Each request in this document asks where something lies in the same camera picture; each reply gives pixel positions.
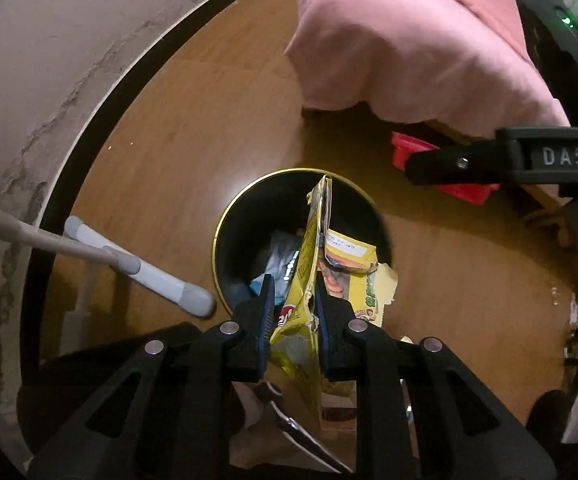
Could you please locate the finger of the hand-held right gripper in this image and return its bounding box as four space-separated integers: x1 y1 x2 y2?
404 139 500 189

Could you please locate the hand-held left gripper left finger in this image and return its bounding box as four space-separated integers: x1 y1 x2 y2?
28 274 277 480

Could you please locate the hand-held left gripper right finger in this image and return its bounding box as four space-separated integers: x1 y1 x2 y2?
316 284 558 480

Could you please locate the yellow snack wrapper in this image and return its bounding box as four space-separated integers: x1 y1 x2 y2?
269 174 358 431

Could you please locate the black bin with gold rim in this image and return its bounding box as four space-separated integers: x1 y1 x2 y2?
212 167 395 332

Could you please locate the red plastic dustpan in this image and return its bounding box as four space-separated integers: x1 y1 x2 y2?
390 131 500 206

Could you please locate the blue white plastic packet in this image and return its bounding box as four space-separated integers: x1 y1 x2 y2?
248 229 304 307

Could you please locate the yellow orange snack packet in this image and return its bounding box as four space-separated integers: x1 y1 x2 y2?
319 231 401 329

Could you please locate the white grey rack leg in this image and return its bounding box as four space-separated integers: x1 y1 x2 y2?
0 199 218 319

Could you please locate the pink blanket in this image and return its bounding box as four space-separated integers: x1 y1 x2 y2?
283 0 572 139

